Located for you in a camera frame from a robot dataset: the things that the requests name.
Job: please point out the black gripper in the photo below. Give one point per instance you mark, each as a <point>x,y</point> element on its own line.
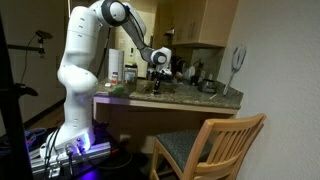
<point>164,73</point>

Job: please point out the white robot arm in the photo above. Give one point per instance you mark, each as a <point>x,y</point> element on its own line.
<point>78,76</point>

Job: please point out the white bar of soap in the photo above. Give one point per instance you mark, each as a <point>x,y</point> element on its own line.
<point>108,85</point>

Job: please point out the clear jar purple lid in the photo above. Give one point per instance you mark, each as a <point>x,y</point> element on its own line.
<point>130,75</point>

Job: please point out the orange pill bottle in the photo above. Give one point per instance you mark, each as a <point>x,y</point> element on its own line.
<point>114,79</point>

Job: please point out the white paper towel roll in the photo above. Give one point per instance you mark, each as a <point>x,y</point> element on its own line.
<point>115,63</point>

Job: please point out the dark cooking pot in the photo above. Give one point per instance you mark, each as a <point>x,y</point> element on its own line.
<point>207,86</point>

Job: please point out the white thin stick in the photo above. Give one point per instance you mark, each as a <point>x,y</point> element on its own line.
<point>213,96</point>

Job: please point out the wooden chair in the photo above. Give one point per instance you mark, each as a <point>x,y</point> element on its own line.
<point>213,146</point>

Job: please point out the black tripod pole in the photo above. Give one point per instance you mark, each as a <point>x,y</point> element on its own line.
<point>13,126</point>

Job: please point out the wooden wall cabinet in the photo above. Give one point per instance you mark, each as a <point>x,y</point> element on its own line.
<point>203,23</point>

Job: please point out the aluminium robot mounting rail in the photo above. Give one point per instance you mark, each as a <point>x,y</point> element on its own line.
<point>86,151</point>

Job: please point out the black camera on stand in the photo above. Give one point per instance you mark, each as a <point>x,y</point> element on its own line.
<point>43,35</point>

